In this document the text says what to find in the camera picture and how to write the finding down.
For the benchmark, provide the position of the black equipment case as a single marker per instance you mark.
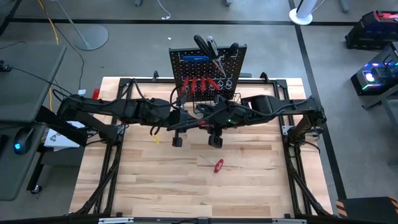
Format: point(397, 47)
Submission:
point(373, 31)

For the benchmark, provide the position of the hazard striped black box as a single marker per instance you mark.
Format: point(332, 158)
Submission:
point(367, 211)

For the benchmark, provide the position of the silver bracket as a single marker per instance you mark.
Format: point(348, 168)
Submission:
point(115, 220)
point(289, 221)

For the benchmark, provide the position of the grey desk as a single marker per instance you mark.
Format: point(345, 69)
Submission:
point(15, 174)

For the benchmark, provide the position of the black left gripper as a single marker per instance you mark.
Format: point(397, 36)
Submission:
point(177, 121)

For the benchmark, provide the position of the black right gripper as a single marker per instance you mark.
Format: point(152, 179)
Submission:
point(219, 119)

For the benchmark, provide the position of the yellow zip tie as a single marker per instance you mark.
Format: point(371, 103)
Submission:
point(156, 140)

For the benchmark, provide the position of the black metal pegboard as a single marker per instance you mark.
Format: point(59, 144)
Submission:
point(239, 65)

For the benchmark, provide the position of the small white tag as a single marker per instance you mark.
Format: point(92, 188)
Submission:
point(81, 91)

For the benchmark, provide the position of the black computer mouse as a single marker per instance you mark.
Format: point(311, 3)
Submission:
point(23, 140)

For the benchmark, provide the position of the black aluminium table frame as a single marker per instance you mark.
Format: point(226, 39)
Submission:
point(149, 81)

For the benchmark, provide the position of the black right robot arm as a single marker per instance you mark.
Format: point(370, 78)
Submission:
point(273, 104)

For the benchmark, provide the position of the silver mounting plate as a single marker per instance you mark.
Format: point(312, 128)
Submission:
point(286, 130)

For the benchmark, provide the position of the lit black computer case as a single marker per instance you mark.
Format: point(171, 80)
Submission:
point(376, 77)

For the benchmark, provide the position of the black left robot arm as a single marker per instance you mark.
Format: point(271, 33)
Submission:
point(124, 109)

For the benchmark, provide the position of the printed white paper sheet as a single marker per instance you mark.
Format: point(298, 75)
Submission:
point(57, 140)

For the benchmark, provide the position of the grey round floor stand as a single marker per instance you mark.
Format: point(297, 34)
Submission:
point(93, 37)

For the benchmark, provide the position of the silver and black hand tool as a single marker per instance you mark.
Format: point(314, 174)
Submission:
point(200, 111)

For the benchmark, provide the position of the black caster wheel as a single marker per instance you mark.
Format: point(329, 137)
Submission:
point(36, 189)

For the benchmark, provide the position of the white round floor stand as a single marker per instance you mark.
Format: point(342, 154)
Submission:
point(300, 19)

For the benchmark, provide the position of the large grey panel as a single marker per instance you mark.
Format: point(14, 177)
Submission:
point(25, 87)

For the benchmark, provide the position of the black table clamp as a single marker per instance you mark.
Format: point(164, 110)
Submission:
point(155, 76)
point(264, 76)

